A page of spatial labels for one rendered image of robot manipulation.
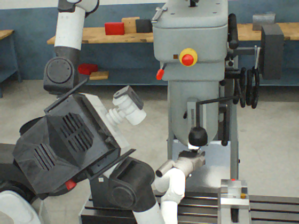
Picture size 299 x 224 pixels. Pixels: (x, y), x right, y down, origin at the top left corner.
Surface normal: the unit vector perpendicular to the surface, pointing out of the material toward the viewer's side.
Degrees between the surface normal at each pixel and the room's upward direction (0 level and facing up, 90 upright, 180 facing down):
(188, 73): 90
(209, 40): 90
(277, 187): 0
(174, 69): 90
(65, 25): 60
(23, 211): 90
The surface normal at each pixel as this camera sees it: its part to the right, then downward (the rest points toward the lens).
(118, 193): -0.43, 0.41
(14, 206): 0.14, 0.41
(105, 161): -0.17, 0.00
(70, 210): -0.07, -0.91
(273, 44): -0.18, 0.43
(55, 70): 0.04, -0.06
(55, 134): -0.38, 0.15
